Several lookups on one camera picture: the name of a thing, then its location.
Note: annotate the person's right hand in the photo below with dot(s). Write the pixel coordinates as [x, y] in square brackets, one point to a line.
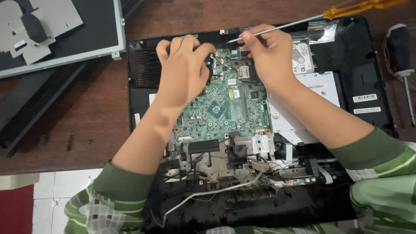
[273, 58]

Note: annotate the person's left hand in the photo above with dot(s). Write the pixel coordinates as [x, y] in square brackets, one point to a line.
[182, 78]

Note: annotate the silver hard drive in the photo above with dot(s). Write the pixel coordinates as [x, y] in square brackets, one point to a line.
[302, 60]

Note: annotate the square processor chip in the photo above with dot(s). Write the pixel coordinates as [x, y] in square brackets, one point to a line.
[216, 109]

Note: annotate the silver optical drive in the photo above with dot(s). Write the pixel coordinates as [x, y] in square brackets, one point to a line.
[321, 87]

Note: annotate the silver foil tape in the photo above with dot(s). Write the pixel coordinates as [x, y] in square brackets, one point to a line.
[325, 32]

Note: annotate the green motherboard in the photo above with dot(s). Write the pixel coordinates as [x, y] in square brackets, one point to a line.
[224, 118]

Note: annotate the black tape strip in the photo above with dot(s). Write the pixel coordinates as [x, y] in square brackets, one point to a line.
[204, 147]

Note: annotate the black laptop base chassis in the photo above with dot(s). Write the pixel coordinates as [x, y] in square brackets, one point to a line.
[357, 58]

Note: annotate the grey framed display panel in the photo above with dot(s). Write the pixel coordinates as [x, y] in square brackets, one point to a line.
[97, 29]

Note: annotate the black coiled spring screw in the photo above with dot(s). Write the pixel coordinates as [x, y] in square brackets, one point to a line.
[69, 143]

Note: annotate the black laptop cover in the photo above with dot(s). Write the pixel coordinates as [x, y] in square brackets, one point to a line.
[29, 107]

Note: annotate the black rubber pad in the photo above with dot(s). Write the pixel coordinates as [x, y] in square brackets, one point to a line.
[34, 28]

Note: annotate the green plaid shirt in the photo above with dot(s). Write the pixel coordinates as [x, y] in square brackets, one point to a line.
[383, 182]

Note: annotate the red floor mat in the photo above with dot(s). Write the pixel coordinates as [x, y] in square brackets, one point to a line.
[16, 211]

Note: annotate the grey metal bracket plate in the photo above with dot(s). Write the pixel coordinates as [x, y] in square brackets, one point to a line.
[55, 13]

